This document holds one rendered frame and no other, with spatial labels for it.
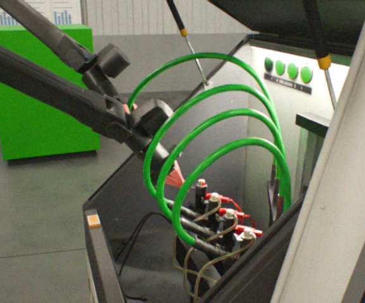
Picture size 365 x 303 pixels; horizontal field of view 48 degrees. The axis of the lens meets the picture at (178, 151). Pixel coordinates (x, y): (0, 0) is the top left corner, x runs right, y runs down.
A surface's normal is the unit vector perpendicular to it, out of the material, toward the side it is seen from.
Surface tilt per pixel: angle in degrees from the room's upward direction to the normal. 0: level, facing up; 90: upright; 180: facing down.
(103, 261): 0
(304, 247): 76
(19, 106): 90
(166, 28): 90
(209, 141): 90
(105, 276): 0
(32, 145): 90
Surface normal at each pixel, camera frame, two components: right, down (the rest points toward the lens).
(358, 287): -0.92, -0.12
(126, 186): 0.32, 0.33
